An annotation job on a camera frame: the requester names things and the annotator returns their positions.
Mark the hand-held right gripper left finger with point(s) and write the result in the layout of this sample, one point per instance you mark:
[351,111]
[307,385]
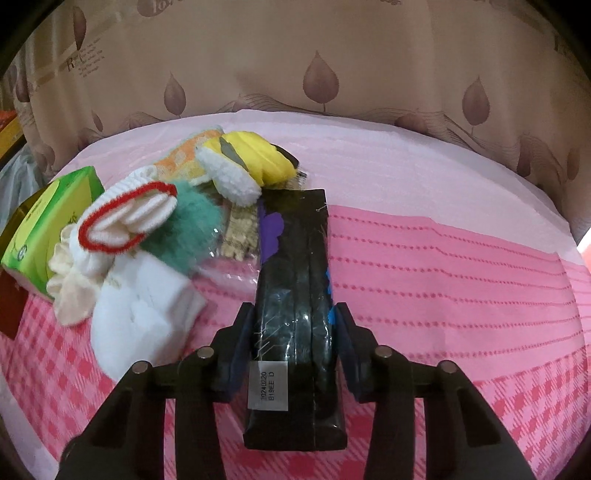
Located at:
[235,344]

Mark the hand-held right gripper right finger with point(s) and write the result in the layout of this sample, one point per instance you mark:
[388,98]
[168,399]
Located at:
[347,344]

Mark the black plastic packet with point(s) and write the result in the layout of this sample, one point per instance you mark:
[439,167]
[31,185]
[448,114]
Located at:
[295,277]

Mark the cotton swab packet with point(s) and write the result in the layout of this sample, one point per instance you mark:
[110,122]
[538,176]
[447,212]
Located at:
[238,230]

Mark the pink checkered blanket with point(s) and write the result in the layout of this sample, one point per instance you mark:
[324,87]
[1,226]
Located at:
[438,314]

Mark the teal fluffy pompom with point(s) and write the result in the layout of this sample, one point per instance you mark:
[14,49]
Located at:
[189,230]

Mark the white sock with red trim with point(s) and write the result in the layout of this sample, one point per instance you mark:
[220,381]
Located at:
[120,217]

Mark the cream scrunchie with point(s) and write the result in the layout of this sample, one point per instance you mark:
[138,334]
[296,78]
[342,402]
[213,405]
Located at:
[69,288]

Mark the pale pink striped sheet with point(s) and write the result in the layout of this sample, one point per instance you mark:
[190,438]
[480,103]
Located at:
[392,166]

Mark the yellow and white fluffy sock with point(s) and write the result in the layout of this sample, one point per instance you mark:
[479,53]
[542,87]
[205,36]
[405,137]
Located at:
[249,157]

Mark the orange patterned towel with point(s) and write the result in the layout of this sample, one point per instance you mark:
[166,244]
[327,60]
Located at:
[180,159]

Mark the dark red packet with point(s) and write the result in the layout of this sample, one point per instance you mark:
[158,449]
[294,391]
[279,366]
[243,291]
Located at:
[11,304]

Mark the green tissue box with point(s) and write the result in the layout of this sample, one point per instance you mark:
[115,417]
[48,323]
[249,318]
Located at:
[41,217]

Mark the grey plastic bag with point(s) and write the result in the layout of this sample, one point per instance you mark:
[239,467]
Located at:
[16,184]

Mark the beige leaf print curtain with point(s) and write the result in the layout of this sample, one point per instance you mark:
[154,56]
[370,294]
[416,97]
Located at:
[295,55]

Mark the orange box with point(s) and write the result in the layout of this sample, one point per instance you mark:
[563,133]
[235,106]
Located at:
[8,131]

